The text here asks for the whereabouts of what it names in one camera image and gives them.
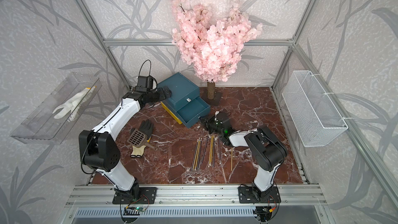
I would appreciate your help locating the brown slotted spatula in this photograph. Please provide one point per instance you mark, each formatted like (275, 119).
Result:
(138, 139)

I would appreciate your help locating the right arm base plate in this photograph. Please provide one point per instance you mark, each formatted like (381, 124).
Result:
(252, 194)

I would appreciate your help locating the aluminium front rail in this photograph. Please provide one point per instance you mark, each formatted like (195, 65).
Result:
(198, 195)

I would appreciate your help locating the white wire mesh basket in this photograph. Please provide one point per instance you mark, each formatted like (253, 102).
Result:
(317, 120)

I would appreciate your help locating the left circuit board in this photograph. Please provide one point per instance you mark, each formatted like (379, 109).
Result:
(134, 210)

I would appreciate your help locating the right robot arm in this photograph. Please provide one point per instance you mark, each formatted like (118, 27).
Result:
(268, 151)

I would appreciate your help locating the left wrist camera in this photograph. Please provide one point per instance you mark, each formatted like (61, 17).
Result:
(145, 83)

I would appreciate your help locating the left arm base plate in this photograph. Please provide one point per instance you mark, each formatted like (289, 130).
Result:
(142, 195)

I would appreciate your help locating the white glove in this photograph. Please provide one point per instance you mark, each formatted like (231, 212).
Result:
(72, 106)

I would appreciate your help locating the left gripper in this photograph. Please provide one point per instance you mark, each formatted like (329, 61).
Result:
(162, 95)

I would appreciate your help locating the dark grey pencil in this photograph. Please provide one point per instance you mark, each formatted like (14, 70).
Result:
(204, 151)

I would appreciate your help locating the pink blossom artificial tree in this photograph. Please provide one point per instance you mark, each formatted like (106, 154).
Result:
(213, 48)

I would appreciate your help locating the teal drawer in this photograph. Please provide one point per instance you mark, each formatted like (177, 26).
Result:
(190, 114)

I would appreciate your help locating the clear acrylic wall tray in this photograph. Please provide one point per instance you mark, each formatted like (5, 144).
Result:
(51, 122)

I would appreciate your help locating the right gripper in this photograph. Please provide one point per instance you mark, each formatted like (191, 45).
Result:
(209, 119)

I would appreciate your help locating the teal yellow drawer box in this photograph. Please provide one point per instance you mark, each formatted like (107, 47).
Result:
(183, 92)

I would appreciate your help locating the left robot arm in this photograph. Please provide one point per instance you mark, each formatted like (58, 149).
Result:
(98, 149)

